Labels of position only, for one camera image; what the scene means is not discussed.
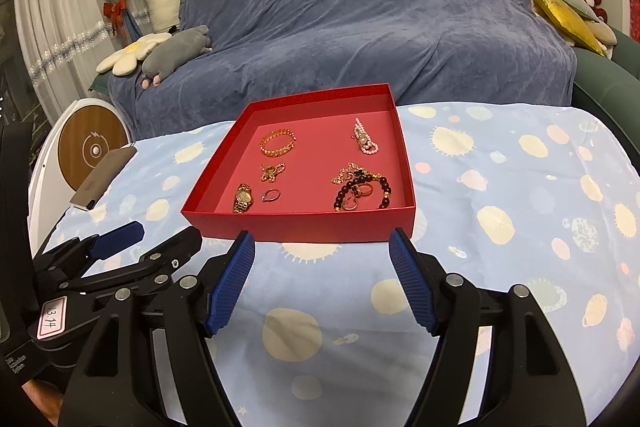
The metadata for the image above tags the person's left forearm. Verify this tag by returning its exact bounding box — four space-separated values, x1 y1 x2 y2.
20 379 66 418

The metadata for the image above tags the flower shaped pillow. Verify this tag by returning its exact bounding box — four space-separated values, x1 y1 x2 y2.
96 32 173 76

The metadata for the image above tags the gold beaded earring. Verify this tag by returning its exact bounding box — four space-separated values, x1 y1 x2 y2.
258 161 287 183

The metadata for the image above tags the yellow pillow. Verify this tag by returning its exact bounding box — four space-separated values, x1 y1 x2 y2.
525 0 606 55

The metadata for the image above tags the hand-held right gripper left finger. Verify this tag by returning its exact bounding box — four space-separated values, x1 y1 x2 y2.
57 229 257 427

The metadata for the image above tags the cream cushion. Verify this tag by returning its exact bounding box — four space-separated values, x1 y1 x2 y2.
585 19 618 58

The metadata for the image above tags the gold necklace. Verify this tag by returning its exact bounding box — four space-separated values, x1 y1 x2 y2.
332 162 373 186

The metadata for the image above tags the white sheer curtain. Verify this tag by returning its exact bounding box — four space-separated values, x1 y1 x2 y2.
12 0 133 122

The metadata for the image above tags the green sofa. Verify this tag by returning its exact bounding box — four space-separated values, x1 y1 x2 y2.
90 0 640 128

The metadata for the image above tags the gold chain bracelet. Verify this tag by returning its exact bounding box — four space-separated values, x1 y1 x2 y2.
259 130 297 158

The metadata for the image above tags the red cardboard box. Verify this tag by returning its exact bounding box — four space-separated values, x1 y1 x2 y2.
181 83 417 242

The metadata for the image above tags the brown leather case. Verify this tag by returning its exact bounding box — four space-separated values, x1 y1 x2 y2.
69 146 138 210

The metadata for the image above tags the gold wrist watch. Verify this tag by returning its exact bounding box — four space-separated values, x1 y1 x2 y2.
231 183 254 214

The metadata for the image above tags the grey plush toy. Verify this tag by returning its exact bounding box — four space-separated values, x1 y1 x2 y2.
140 25 213 90

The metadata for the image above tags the round white wooden side table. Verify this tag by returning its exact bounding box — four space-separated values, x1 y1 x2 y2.
27 98 132 258

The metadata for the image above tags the red curtain bow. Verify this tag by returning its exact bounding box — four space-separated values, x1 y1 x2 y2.
103 0 128 28

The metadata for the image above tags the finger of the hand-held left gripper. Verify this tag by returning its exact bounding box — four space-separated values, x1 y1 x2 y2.
34 221 146 280
67 226 203 300

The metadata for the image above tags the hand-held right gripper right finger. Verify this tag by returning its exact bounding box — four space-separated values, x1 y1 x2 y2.
388 228 587 427

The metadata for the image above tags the dark bead bracelet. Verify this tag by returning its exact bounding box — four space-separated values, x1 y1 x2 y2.
333 174 394 212

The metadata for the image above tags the pink pearl bracelet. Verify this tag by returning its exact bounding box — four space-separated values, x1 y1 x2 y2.
351 118 381 156

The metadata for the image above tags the blue-covered sofa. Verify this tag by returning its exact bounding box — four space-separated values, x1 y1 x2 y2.
107 0 578 140

